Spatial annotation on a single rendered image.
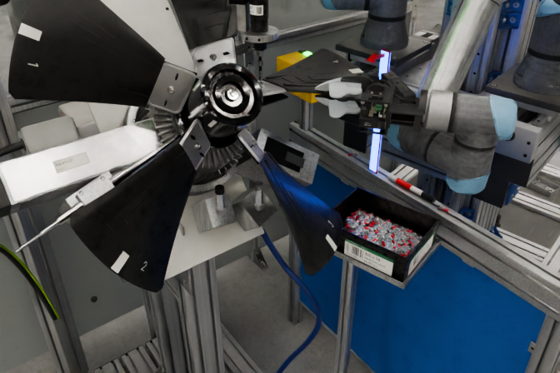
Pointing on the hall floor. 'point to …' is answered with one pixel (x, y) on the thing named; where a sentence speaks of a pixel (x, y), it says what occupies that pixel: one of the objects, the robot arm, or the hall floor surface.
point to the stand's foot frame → (152, 361)
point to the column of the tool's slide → (42, 266)
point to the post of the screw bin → (349, 277)
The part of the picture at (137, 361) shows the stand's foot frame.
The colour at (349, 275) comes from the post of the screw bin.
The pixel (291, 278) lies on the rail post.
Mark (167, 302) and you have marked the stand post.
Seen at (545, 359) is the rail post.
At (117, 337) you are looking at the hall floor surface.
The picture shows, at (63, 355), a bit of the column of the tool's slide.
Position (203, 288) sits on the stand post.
